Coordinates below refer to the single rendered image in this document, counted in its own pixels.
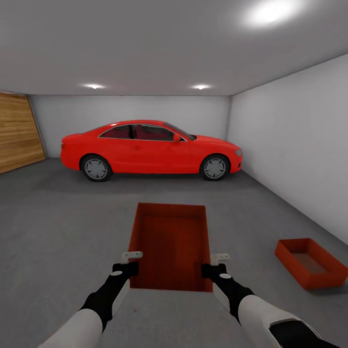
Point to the garage door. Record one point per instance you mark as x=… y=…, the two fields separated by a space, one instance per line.
x=20 y=144

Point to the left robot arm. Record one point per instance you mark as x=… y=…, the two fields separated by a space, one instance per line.
x=85 y=327

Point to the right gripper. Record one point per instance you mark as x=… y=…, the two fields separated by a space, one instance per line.
x=208 y=269

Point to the storage box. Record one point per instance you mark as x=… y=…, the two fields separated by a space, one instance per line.
x=335 y=272
x=174 y=241

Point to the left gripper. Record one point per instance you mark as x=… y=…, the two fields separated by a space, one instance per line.
x=132 y=267

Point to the car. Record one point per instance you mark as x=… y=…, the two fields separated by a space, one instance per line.
x=148 y=147

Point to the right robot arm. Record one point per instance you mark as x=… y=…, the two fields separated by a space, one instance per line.
x=266 y=325

